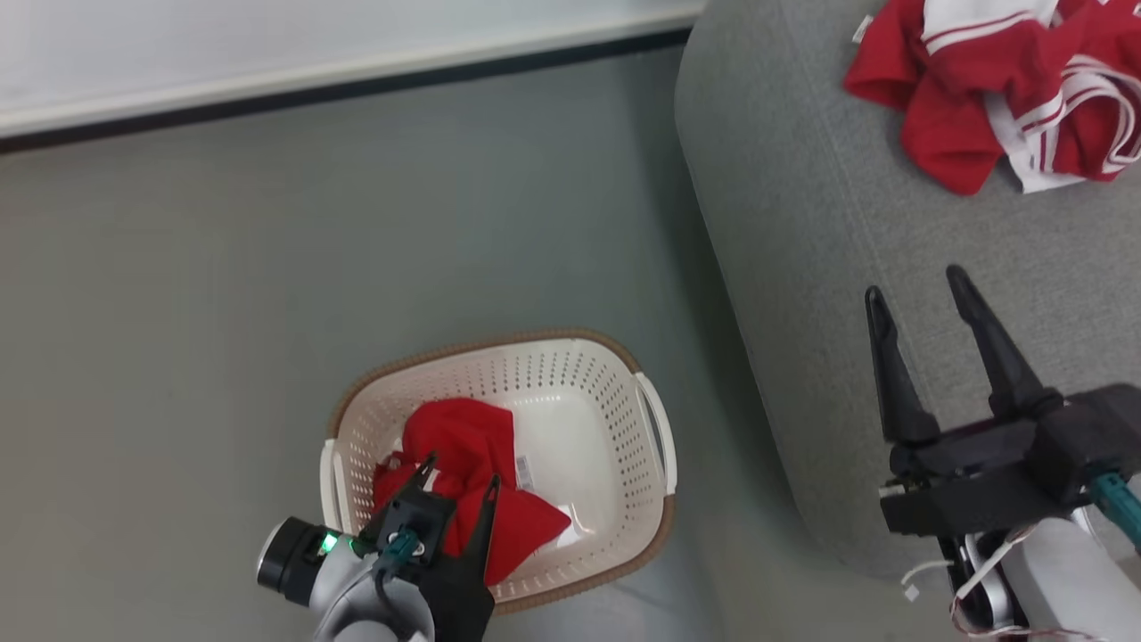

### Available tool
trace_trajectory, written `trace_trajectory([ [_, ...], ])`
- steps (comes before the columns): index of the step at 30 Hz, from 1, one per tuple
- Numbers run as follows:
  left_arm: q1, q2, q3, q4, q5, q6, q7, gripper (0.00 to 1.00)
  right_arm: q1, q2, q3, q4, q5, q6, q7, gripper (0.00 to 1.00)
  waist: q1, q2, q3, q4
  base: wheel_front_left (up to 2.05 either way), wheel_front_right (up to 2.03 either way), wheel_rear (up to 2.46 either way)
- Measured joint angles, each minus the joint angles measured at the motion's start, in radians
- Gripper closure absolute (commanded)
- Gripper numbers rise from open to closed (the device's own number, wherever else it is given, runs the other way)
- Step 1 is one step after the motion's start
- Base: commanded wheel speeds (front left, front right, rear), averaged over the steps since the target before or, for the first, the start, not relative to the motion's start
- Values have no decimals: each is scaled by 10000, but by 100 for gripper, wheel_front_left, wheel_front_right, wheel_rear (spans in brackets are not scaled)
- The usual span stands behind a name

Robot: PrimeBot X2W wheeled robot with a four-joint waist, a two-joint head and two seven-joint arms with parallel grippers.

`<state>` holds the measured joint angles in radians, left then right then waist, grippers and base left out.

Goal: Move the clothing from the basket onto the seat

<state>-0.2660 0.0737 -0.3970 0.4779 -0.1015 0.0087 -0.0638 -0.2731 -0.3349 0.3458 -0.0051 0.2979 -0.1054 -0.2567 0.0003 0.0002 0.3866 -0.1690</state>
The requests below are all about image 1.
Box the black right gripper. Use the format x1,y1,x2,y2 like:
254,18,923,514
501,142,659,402
863,265,1141,540

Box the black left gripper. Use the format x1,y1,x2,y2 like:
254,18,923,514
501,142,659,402
357,455,502,642

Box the plain red garment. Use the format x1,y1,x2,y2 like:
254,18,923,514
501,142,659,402
372,398,574,588

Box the red white striped sports garment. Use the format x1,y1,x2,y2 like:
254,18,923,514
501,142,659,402
842,0,1141,196

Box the grey fabric sofa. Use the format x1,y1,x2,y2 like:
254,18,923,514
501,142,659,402
674,0,1141,582

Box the cream perforated laundry basket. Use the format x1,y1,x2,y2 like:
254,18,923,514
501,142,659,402
319,330,678,616

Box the teal left gripper cable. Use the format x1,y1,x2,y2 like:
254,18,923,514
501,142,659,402
373,528,423,616

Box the teal gripper cable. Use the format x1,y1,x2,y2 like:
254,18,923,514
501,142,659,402
373,528,423,616
1089,471,1141,547

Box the thin white red cables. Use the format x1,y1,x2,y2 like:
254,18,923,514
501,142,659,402
900,524,1111,642

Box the teal right gripper cable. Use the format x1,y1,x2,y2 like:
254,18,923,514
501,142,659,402
1089,471,1141,547

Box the white black wall baseboard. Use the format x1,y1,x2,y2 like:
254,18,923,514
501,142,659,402
0,0,710,154

